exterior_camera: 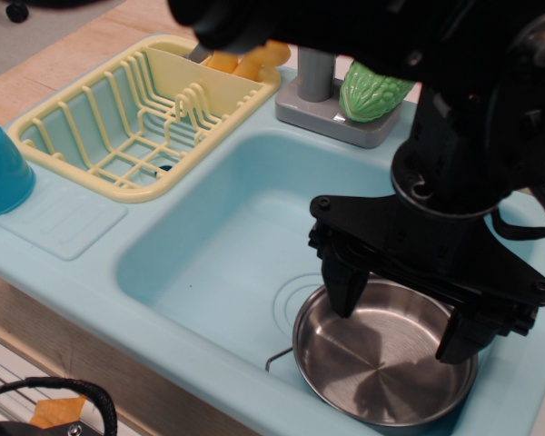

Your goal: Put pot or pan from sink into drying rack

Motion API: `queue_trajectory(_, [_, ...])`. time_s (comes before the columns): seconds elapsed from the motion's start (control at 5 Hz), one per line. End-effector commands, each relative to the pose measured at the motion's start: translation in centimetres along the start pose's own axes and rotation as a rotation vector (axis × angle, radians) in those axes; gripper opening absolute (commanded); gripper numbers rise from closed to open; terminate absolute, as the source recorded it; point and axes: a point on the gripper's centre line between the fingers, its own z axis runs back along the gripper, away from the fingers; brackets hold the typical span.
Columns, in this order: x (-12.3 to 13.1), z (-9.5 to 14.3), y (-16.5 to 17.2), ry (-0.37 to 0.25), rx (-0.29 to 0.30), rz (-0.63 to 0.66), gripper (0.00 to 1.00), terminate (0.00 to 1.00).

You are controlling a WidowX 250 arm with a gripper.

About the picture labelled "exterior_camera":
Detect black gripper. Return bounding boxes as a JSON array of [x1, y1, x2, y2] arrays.
[[310, 133, 545, 364]]

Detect stainless steel pot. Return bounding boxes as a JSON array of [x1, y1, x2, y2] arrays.
[[264, 277, 480, 428]]

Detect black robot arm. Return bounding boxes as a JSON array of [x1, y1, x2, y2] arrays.
[[170, 1, 545, 364]]

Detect light blue toy sink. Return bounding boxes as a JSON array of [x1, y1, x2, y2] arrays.
[[0, 65, 545, 436]]

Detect yellow plastic drying rack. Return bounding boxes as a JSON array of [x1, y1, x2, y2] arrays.
[[7, 34, 281, 203]]

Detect green toy vegetable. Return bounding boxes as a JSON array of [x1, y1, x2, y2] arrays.
[[339, 61, 415, 123]]

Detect grey toy faucet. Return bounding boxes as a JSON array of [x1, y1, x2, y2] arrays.
[[275, 47, 401, 149]]

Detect orange toy utensils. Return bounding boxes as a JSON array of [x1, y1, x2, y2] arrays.
[[203, 40, 291, 81]]

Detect orange tape piece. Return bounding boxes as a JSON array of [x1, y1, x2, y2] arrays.
[[29, 396, 85, 429]]

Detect blue plastic bowl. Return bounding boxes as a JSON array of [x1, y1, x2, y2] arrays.
[[0, 126, 35, 215]]

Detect black caster wheel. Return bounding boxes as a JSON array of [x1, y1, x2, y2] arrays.
[[5, 1, 29, 24]]

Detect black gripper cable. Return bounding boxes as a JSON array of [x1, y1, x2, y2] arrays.
[[484, 183, 545, 240]]

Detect black braided cable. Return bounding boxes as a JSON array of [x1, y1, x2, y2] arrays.
[[0, 376, 118, 436]]

